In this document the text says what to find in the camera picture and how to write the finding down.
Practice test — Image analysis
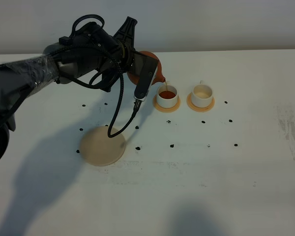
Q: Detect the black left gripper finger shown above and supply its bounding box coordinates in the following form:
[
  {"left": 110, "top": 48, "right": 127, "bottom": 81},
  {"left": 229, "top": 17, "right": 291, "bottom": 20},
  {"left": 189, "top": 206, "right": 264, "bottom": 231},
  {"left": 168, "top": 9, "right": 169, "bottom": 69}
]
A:
[{"left": 113, "top": 16, "right": 138, "bottom": 51}]

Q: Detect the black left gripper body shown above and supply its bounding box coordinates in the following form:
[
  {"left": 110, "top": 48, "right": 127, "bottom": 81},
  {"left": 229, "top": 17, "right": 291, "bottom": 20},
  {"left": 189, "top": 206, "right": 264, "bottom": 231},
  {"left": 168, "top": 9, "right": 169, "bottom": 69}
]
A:
[{"left": 71, "top": 22, "right": 135, "bottom": 92}]

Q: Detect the brown clay teapot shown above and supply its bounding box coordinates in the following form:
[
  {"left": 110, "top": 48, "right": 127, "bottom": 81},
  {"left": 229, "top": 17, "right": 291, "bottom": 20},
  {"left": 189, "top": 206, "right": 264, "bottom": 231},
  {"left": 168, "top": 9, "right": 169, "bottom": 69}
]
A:
[{"left": 127, "top": 51, "right": 166, "bottom": 85}]

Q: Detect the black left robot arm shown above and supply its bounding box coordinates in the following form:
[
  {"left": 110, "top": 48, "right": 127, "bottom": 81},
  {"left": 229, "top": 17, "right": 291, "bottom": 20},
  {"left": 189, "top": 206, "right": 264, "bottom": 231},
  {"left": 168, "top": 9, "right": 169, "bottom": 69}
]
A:
[{"left": 0, "top": 14, "right": 137, "bottom": 159}]

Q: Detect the left white teacup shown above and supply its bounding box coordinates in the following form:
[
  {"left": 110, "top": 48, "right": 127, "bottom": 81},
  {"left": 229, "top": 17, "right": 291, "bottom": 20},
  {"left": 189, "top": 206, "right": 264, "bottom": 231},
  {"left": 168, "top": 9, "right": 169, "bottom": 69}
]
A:
[{"left": 156, "top": 85, "right": 178, "bottom": 109}]

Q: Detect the white teacup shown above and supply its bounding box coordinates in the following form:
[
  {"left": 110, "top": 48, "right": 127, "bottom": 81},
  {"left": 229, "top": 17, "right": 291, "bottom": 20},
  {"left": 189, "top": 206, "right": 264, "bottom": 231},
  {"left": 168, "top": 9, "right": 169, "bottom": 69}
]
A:
[
  {"left": 191, "top": 80, "right": 213, "bottom": 108},
  {"left": 156, "top": 85, "right": 178, "bottom": 109}
]

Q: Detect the left orange saucer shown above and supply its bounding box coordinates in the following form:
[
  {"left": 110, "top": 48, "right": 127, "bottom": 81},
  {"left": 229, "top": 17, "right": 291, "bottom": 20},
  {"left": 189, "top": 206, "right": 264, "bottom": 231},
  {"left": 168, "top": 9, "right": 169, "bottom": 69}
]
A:
[{"left": 153, "top": 95, "right": 180, "bottom": 113}]

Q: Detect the orange saucer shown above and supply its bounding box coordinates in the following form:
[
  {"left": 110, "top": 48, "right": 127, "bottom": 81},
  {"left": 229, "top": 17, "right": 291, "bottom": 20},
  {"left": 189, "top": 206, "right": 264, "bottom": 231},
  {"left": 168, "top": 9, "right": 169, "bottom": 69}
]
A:
[
  {"left": 153, "top": 95, "right": 180, "bottom": 113},
  {"left": 186, "top": 93, "right": 215, "bottom": 113}
]

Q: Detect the right orange saucer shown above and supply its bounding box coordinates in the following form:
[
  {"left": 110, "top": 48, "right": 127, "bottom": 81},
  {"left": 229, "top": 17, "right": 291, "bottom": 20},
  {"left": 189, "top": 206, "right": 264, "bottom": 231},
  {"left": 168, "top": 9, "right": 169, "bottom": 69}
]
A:
[{"left": 186, "top": 93, "right": 215, "bottom": 113}]

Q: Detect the right white teacup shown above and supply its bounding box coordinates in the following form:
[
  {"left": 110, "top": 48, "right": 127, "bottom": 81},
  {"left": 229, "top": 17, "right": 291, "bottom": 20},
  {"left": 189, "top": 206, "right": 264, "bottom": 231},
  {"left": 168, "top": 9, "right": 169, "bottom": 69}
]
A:
[{"left": 191, "top": 80, "right": 213, "bottom": 108}]

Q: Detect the large beige round coaster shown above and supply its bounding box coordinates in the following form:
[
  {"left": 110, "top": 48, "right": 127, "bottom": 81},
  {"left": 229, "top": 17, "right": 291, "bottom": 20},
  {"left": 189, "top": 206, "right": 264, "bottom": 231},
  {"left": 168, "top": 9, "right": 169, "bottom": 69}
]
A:
[{"left": 79, "top": 126, "right": 126, "bottom": 166}]

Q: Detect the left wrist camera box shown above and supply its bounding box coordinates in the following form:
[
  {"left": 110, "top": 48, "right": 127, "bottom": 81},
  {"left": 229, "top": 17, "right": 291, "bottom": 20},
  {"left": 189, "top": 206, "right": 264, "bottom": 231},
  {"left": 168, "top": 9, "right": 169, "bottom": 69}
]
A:
[{"left": 131, "top": 52, "right": 159, "bottom": 101}]

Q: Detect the black braided camera cable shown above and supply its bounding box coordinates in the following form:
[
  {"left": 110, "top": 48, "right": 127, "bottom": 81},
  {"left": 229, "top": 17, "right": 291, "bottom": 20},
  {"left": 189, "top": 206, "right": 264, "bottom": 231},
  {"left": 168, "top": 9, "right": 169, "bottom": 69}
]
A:
[{"left": 0, "top": 14, "right": 142, "bottom": 236}]

